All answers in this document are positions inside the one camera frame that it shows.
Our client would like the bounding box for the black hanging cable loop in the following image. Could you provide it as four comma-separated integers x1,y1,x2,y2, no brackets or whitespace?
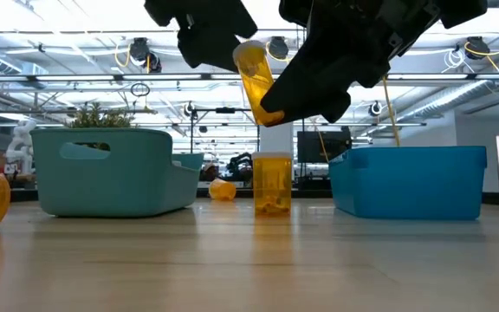
129,81,152,99

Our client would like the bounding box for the small white cap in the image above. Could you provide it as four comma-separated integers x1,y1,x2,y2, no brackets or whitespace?
231,39,286,128

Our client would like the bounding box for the blue plastic bin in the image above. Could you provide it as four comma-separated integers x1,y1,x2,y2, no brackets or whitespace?
327,145,489,221

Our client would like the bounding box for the black ceiling lamp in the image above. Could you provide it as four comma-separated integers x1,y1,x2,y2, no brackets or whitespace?
266,36,290,61
127,36,152,64
464,36,491,61

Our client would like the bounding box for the teal plastic bin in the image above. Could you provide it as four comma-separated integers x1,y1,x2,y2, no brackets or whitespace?
29,127,205,218

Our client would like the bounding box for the black stand frame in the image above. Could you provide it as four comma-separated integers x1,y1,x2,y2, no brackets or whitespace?
188,106,262,155

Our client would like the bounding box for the yellow cable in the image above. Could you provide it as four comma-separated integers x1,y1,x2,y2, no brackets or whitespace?
381,75,402,147

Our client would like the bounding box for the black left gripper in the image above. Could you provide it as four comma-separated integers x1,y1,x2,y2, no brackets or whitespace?
144,0,258,73

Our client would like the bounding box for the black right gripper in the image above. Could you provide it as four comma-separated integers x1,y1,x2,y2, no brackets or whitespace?
260,0,489,125

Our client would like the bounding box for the white robot figure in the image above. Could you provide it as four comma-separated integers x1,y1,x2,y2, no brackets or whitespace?
4,119,38,177

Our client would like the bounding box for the green potted plant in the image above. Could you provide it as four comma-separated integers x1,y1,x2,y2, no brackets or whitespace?
65,102,136,151

